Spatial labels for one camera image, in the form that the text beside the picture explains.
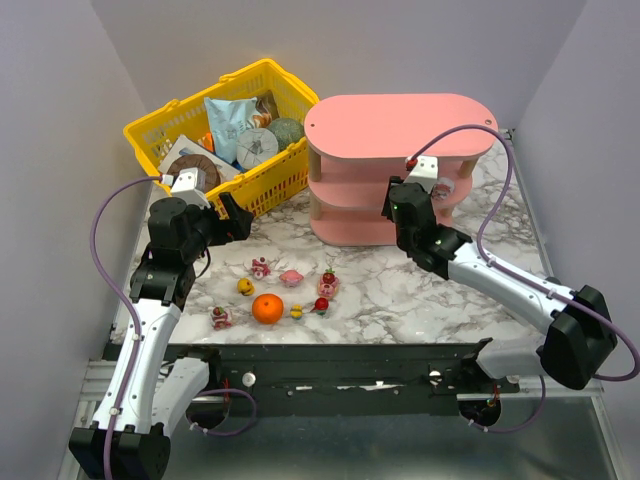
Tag pink round planet toy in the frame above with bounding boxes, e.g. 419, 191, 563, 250
279, 270, 304, 288

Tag white ring pink figure toy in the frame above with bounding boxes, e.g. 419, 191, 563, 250
431, 177, 455, 202

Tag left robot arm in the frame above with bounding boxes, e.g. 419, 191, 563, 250
69, 193, 253, 479

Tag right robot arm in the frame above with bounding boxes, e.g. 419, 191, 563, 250
382, 176, 617, 390

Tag pink three-tier wooden shelf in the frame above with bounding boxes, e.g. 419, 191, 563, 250
304, 93, 498, 246

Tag pink bear strawberry toy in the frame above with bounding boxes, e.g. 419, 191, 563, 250
251, 257, 271, 280

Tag brown striped wrapped roll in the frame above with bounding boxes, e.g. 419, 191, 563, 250
168, 154, 221, 193

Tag yellow duck toy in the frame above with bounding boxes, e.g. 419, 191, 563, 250
237, 278, 255, 296

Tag grey paper-wrapped roll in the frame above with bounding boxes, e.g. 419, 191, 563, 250
236, 128, 279, 171

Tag orange fruit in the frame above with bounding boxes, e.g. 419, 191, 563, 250
251, 293, 284, 325

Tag orange snack packet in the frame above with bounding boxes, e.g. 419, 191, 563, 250
202, 132, 215, 153

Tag pink bear toy front left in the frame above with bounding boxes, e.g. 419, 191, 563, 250
210, 306, 232, 331

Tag white and blue box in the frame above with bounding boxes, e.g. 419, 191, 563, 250
158, 135, 241, 184

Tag small yellow minion toy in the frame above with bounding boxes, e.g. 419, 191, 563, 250
290, 305, 303, 320

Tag green melon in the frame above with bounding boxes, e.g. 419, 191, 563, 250
267, 118, 304, 152

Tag pink bear donut toy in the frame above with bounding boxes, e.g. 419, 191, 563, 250
317, 268, 340, 300

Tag light blue cassava chips bag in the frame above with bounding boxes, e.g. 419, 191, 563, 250
204, 97, 260, 164

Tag red strawberry figure toy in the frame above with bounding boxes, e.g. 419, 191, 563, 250
311, 297, 329, 316

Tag yellow plastic shopping basket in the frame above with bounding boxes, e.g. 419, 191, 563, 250
123, 58, 319, 216

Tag brown snack bag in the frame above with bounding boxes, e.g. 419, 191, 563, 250
252, 92, 280, 128

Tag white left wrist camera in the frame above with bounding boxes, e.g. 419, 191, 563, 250
161, 167, 211, 209

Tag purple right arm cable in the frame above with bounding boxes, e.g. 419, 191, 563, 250
412, 124, 640, 434

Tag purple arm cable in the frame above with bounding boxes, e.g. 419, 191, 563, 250
89, 175, 166, 480
412, 124, 640, 434

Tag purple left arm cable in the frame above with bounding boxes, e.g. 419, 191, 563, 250
89, 175, 166, 480

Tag black front mounting rail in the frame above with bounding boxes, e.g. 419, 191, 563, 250
160, 343, 519, 417

